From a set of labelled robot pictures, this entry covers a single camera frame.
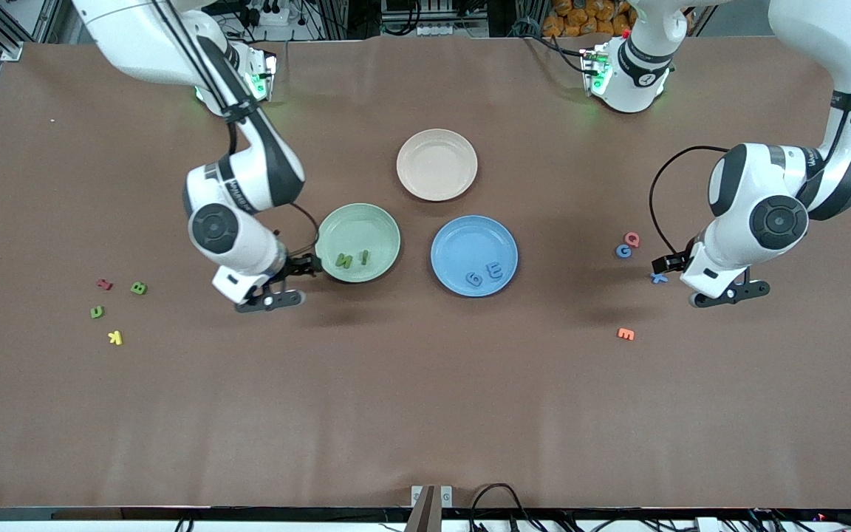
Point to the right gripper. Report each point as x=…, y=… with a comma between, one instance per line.
x=297, y=265

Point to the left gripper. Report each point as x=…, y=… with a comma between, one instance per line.
x=671, y=261

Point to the blue foam letter X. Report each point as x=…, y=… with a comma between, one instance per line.
x=660, y=278

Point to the green foam capital N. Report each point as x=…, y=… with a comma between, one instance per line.
x=344, y=260

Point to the green foam letter B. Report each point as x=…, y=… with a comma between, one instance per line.
x=139, y=288

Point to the blue foam lowercase g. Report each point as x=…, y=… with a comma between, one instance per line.
x=474, y=280

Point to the blue foam letter E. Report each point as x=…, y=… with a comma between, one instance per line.
x=496, y=270

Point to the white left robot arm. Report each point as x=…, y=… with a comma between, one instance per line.
x=824, y=37

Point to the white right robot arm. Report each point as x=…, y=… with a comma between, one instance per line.
x=145, y=37

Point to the pink foam letter Q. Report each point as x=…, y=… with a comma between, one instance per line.
x=626, y=238

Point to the blue foam capital G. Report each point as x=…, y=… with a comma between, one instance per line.
x=617, y=252

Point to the pale green plate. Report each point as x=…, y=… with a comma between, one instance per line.
x=357, y=229

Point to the orange foam letter E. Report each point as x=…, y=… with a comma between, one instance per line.
x=623, y=334

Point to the blue plate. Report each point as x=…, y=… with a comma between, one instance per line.
x=462, y=247

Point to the pale pink plate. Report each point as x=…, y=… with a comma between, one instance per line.
x=436, y=164

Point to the maroon foam letter I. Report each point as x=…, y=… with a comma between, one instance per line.
x=104, y=284

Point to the yellow foam letter K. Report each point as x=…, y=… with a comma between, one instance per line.
x=115, y=338

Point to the green foam lowercase n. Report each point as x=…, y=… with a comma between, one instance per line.
x=94, y=312

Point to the white power strip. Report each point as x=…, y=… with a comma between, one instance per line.
x=270, y=13

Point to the orange net bag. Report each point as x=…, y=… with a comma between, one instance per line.
x=580, y=18

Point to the grey metal table bracket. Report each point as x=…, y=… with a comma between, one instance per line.
x=446, y=496

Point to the brown post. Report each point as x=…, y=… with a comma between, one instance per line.
x=425, y=513

